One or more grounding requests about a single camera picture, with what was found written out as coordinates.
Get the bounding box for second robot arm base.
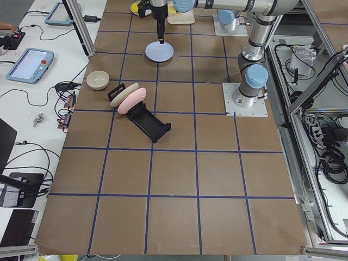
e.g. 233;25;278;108
217;9;250;33

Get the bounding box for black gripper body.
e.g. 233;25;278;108
138;0;167;21

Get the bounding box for black monitor stand base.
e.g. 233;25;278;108
1;172;44;208

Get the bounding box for white tray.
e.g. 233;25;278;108
167;10;195;24

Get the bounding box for aluminium frame post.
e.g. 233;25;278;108
62;0;96;57

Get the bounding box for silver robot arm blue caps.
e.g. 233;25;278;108
173;0;298;109

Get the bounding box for cream plate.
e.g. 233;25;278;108
110;83;139;107

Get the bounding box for black dish rack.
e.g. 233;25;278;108
108;84;171;143

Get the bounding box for far teach pendant tablet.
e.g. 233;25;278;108
45;2;72;26

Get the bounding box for pink plate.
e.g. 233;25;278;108
117;88;146;114

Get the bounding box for cream bowl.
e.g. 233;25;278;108
86;71;109;90

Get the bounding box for teach pendant tablet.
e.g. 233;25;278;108
45;2;72;26
6;48;54;84

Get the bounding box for metal bolts cluster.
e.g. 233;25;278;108
33;113;45;128

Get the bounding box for near teach pendant tablet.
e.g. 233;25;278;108
6;48;54;84

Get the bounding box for black power adapter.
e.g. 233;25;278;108
83;15;101;23

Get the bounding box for blue plate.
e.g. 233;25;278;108
145;41;174;63

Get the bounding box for yellow lemon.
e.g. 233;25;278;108
130;3;139;15

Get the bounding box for yellow bread roll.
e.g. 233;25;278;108
168;6;177;15

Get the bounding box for brown paper table mat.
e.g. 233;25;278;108
36;1;307;255

